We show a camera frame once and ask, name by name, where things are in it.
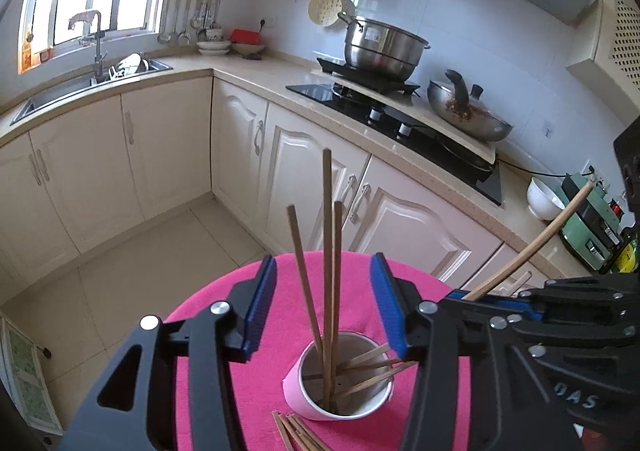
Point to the bowl with red lid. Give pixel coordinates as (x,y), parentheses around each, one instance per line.
(245,36)

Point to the green electric cooker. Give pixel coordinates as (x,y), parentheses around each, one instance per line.
(575,236)

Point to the black induction cooker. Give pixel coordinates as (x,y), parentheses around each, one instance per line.
(330,66)

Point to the steel kitchen sink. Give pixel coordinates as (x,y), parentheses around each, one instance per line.
(60,93)

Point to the pink tablecloth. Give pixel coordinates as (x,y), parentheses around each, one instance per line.
(357,321)

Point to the row of hanging steel utensils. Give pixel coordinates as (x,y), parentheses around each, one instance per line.
(184,37)

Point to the white pink cup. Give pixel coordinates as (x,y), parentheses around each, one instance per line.
(305,403)

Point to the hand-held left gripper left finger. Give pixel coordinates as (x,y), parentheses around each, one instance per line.
(260,306)

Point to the long wooden chopstick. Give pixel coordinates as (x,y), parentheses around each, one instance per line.
(530,251)

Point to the large lattice door cabinet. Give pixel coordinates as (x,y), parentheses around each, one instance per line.
(625,41)

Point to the stacked bowls on counter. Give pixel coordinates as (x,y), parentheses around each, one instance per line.
(214,47)

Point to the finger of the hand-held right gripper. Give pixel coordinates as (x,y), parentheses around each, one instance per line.
(575,290)
(480,306)

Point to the white ceramic bowl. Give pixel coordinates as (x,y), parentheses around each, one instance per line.
(542,203)

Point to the dishes in steel rack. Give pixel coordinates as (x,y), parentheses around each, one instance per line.
(129,63)

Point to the steel sink faucet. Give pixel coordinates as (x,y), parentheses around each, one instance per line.
(98,46)

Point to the wok with glass lid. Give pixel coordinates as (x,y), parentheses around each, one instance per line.
(480,126)

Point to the cream lower kitchen cabinets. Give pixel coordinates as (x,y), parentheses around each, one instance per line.
(165,146)

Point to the black gas stove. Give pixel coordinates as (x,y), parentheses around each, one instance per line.
(310,91)

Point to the white power outlet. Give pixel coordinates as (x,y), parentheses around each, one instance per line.
(586,168)

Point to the bunch of wooden chopsticks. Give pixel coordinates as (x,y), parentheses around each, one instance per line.
(327,231)

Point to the beige stove cover board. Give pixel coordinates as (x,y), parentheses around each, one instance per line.
(422,106)

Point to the stainless steel pot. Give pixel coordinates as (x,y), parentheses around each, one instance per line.
(380,46)

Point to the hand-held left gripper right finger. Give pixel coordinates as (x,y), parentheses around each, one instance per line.
(387,306)

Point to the small windowsill jar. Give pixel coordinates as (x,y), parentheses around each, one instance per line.
(45,55)

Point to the orange windowsill ornament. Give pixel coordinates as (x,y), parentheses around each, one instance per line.
(26,56)

